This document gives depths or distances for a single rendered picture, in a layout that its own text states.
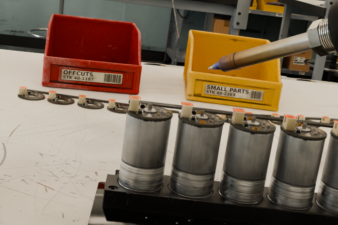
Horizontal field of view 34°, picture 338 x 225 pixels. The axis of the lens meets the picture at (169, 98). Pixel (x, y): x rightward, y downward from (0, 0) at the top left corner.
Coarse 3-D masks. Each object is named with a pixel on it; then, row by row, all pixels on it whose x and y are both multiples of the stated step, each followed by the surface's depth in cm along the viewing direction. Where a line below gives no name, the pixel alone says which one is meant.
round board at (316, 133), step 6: (282, 126) 30; (300, 126) 30; (306, 126) 31; (312, 126) 31; (288, 132) 29; (294, 132) 29; (300, 132) 29; (306, 132) 29; (312, 132) 30; (318, 132) 30; (324, 132) 30; (306, 138) 29; (312, 138) 29; (318, 138) 29; (324, 138) 29
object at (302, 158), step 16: (288, 144) 29; (304, 144) 29; (320, 144) 29; (288, 160) 29; (304, 160) 29; (320, 160) 30; (272, 176) 30; (288, 176) 29; (304, 176) 29; (272, 192) 30; (288, 192) 30; (304, 192) 30; (304, 208) 30
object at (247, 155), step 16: (256, 128) 29; (240, 144) 29; (256, 144) 29; (224, 160) 30; (240, 160) 29; (256, 160) 29; (224, 176) 30; (240, 176) 29; (256, 176) 29; (224, 192) 30; (240, 192) 29; (256, 192) 30
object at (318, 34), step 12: (312, 24) 23; (324, 24) 23; (300, 36) 24; (312, 36) 23; (324, 36) 23; (252, 48) 26; (264, 48) 25; (276, 48) 25; (288, 48) 24; (300, 48) 24; (312, 48) 23; (324, 48) 23; (228, 60) 27; (240, 60) 26; (252, 60) 26; (264, 60) 25
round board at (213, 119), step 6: (180, 114) 30; (192, 114) 30; (204, 114) 30; (210, 114) 30; (186, 120) 29; (192, 120) 29; (198, 120) 29; (204, 120) 29; (210, 120) 29; (216, 120) 29; (222, 120) 30; (204, 126) 28; (210, 126) 28; (216, 126) 29
